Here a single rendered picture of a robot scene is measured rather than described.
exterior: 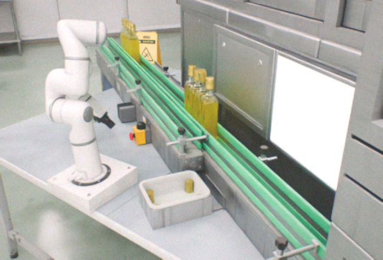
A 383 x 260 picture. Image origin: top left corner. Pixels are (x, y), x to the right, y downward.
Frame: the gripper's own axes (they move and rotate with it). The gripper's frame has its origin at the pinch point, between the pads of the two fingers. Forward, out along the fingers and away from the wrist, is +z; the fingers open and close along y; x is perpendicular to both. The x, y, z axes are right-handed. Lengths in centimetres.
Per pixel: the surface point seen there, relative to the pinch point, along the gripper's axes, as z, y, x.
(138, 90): -0.5, -19.3, 13.7
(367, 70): 8, 109, 99
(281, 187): 46, 56, 59
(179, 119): 19.4, 4.3, 28.2
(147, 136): 16.8, -1.7, 7.7
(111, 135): 5.4, -7.8, -9.7
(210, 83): 14, 18, 54
